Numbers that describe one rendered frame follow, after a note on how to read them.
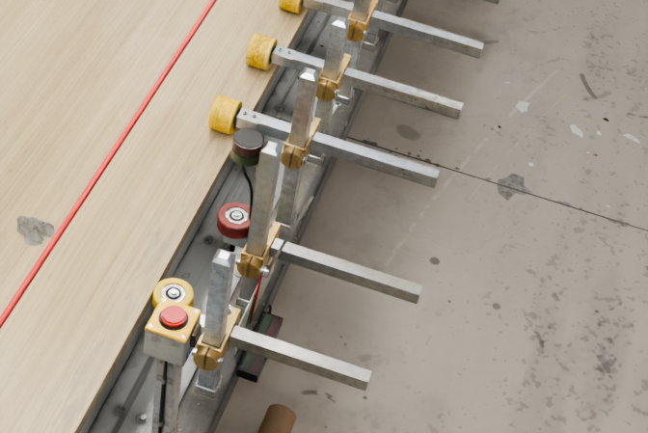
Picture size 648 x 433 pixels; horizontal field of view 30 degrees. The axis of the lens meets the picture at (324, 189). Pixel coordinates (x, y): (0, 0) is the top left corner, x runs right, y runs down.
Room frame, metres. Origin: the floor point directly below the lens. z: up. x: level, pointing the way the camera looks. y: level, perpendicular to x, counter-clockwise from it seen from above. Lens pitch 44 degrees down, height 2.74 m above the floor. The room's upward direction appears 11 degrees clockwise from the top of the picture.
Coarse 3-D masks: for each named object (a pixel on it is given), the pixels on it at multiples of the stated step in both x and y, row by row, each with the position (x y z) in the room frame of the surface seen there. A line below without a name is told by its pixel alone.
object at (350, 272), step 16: (224, 240) 1.75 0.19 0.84; (240, 240) 1.74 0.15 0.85; (272, 256) 1.73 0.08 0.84; (288, 256) 1.73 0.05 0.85; (304, 256) 1.73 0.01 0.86; (320, 256) 1.74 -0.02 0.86; (320, 272) 1.72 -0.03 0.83; (336, 272) 1.71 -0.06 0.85; (352, 272) 1.71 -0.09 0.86; (368, 272) 1.72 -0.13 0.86; (384, 288) 1.69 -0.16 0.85; (400, 288) 1.69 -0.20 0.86; (416, 288) 1.70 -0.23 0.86
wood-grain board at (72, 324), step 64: (0, 0) 2.32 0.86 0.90; (64, 0) 2.37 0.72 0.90; (128, 0) 2.42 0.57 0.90; (192, 0) 2.47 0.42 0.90; (256, 0) 2.53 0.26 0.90; (0, 64) 2.09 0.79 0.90; (64, 64) 2.14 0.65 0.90; (128, 64) 2.18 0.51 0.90; (192, 64) 2.23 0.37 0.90; (0, 128) 1.88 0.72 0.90; (64, 128) 1.92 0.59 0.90; (192, 128) 2.00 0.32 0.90; (0, 192) 1.70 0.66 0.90; (64, 192) 1.73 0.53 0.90; (128, 192) 1.77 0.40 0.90; (192, 192) 1.81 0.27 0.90; (0, 256) 1.53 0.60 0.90; (64, 256) 1.56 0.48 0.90; (128, 256) 1.60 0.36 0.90; (64, 320) 1.41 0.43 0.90; (128, 320) 1.44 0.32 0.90; (0, 384) 1.24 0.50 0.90; (64, 384) 1.27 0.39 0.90
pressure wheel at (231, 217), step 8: (224, 208) 1.77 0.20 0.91; (232, 208) 1.78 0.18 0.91; (240, 208) 1.78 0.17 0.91; (248, 208) 1.79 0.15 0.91; (224, 216) 1.75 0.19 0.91; (232, 216) 1.76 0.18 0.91; (240, 216) 1.76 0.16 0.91; (248, 216) 1.76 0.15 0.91; (224, 224) 1.73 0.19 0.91; (232, 224) 1.73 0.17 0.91; (240, 224) 1.74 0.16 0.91; (248, 224) 1.74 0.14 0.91; (224, 232) 1.73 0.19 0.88; (232, 232) 1.72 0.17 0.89; (240, 232) 1.73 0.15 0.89; (248, 232) 1.74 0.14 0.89; (232, 248) 1.76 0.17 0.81
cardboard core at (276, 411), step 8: (272, 408) 1.89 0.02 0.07; (280, 408) 1.89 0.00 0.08; (288, 408) 1.90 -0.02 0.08; (272, 416) 1.86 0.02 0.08; (280, 416) 1.86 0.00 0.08; (288, 416) 1.87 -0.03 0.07; (264, 424) 1.84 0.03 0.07; (272, 424) 1.83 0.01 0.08; (280, 424) 1.84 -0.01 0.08; (288, 424) 1.85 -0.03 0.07; (264, 432) 1.81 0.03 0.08; (272, 432) 1.81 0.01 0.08; (280, 432) 1.82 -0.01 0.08; (288, 432) 1.84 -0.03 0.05
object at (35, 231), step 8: (24, 216) 1.63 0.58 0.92; (24, 224) 1.62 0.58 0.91; (32, 224) 1.62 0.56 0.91; (40, 224) 1.62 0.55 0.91; (48, 224) 1.63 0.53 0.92; (24, 232) 1.60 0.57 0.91; (32, 232) 1.59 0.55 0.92; (40, 232) 1.61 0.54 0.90; (48, 232) 1.61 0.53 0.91; (32, 240) 1.58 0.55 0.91; (40, 240) 1.59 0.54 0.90
